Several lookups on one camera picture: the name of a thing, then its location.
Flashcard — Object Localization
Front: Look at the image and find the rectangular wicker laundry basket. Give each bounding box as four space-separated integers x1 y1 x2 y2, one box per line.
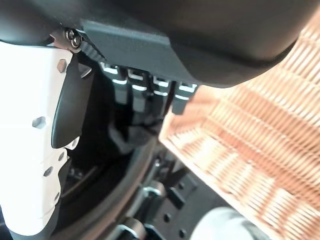
158 21 320 240

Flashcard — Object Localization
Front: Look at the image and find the round black washer door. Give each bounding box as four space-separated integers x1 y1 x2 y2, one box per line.
119 172 266 240

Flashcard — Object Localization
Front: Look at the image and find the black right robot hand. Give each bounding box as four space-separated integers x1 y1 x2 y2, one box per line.
0 0 320 237

